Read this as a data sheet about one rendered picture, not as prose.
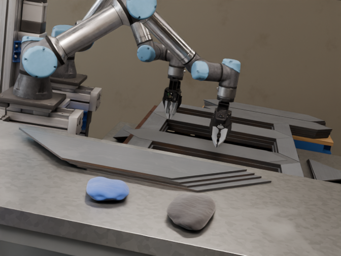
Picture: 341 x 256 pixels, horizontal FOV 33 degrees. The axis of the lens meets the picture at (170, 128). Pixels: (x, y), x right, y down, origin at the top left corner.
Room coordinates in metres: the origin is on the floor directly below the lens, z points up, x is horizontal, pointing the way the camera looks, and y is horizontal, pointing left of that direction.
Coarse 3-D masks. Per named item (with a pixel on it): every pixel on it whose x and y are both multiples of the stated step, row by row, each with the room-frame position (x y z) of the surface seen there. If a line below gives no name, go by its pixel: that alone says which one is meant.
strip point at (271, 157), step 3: (267, 153) 2.48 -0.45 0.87; (270, 153) 2.49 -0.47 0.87; (273, 153) 2.50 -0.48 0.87; (267, 156) 2.43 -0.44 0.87; (270, 156) 2.44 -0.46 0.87; (273, 156) 2.45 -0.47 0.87; (276, 156) 2.45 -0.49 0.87; (279, 156) 2.46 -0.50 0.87; (267, 159) 2.38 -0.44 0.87; (270, 159) 2.39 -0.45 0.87; (273, 159) 2.40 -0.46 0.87; (276, 159) 2.40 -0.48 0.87; (279, 159) 2.41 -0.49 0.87; (282, 159) 2.42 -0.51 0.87; (285, 159) 2.43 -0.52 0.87
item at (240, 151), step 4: (232, 144) 2.54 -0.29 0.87; (232, 148) 2.47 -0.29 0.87; (236, 148) 2.48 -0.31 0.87; (240, 148) 2.49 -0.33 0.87; (244, 148) 2.50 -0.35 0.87; (248, 148) 2.52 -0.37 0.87; (232, 152) 2.41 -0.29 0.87; (236, 152) 2.42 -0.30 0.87; (240, 152) 2.43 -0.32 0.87; (244, 152) 2.44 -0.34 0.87; (248, 152) 2.45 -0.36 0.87; (240, 156) 2.36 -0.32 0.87; (244, 156) 2.37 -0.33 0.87; (248, 156) 2.38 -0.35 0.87
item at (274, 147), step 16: (176, 112) 3.17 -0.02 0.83; (192, 112) 3.16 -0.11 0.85; (208, 112) 3.16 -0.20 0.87; (176, 128) 2.82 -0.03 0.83; (192, 128) 2.82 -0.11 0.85; (208, 128) 2.82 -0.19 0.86; (272, 128) 3.08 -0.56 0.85; (160, 144) 2.39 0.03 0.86; (256, 144) 2.78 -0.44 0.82; (272, 144) 2.78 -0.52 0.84; (224, 160) 2.36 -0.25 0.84; (240, 160) 2.36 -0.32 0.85; (256, 160) 2.35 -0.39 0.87; (288, 160) 2.43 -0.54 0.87
